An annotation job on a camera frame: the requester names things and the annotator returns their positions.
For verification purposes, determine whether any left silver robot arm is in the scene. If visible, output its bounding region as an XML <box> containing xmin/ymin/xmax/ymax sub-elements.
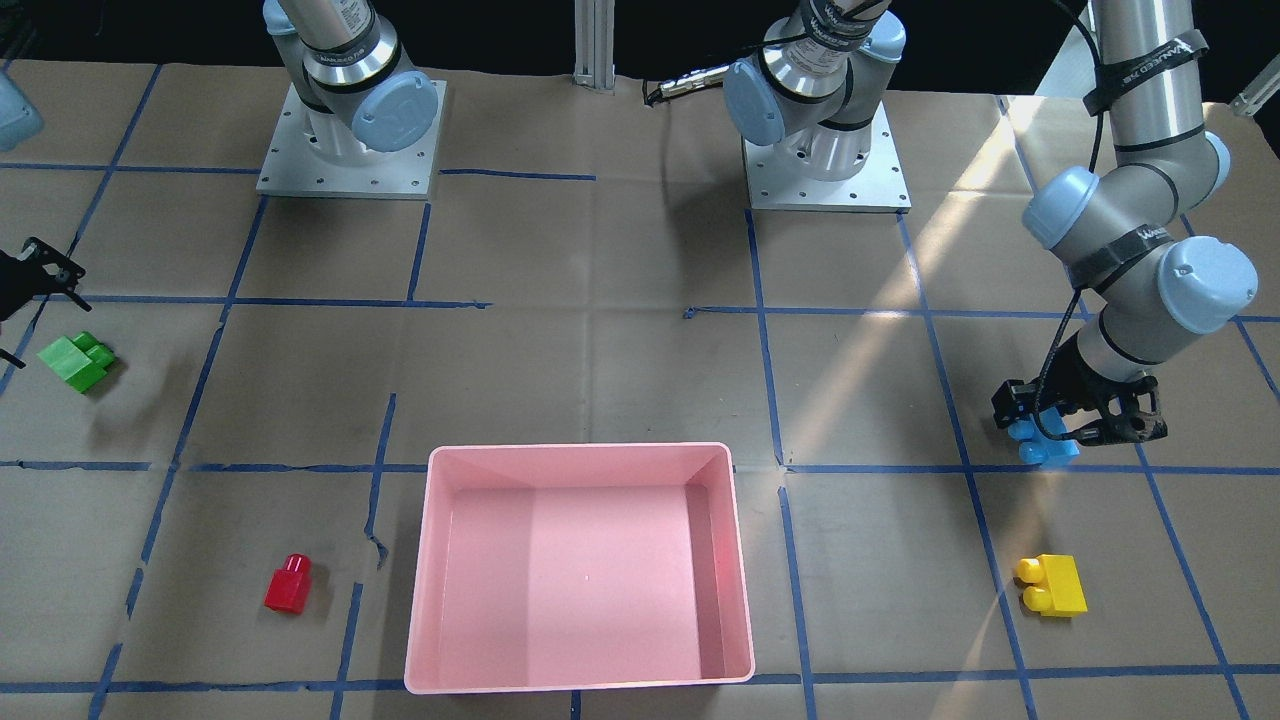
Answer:
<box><xmin>723</xmin><ymin>1</ymin><xmax>1258</xmax><ymax>462</ymax></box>

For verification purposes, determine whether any aluminium frame post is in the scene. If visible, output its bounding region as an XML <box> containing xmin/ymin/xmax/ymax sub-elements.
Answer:
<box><xmin>572</xmin><ymin>0</ymin><xmax>616</xmax><ymax>94</ymax></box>

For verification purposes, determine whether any pink plastic box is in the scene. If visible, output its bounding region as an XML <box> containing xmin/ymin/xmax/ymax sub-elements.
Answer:
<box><xmin>403</xmin><ymin>442</ymin><xmax>756</xmax><ymax>694</ymax></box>

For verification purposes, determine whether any green toy block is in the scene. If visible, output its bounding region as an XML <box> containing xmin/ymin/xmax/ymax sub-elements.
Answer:
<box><xmin>37</xmin><ymin>331</ymin><xmax>116</xmax><ymax>395</ymax></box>

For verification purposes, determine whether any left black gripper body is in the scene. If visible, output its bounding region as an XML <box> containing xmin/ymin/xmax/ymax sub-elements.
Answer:
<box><xmin>1039</xmin><ymin>338</ymin><xmax>1169</xmax><ymax>446</ymax></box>

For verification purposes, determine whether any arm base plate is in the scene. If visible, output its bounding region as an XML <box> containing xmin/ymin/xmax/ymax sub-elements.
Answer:
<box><xmin>741</xmin><ymin>105</ymin><xmax>913</xmax><ymax>213</ymax></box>
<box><xmin>256</xmin><ymin>79</ymin><xmax>448</xmax><ymax>200</ymax></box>

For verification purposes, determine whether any red toy block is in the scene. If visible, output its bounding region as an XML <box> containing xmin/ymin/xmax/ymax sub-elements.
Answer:
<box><xmin>262</xmin><ymin>553</ymin><xmax>312</xmax><ymax>615</ymax></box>

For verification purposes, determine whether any yellow toy block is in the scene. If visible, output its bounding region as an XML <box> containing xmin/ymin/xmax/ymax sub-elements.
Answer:
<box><xmin>1014</xmin><ymin>553</ymin><xmax>1088</xmax><ymax>618</ymax></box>

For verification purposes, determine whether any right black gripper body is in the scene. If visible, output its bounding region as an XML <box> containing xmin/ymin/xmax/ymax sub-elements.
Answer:
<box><xmin>1</xmin><ymin>252</ymin><xmax>36</xmax><ymax>322</ymax></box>

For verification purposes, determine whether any blue toy block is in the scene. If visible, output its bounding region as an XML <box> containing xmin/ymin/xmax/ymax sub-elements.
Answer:
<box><xmin>1007</xmin><ymin>415</ymin><xmax>1080</xmax><ymax>468</ymax></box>

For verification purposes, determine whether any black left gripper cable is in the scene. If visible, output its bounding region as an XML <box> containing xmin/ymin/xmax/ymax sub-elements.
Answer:
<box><xmin>1030</xmin><ymin>0</ymin><xmax>1111</xmax><ymax>441</ymax></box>

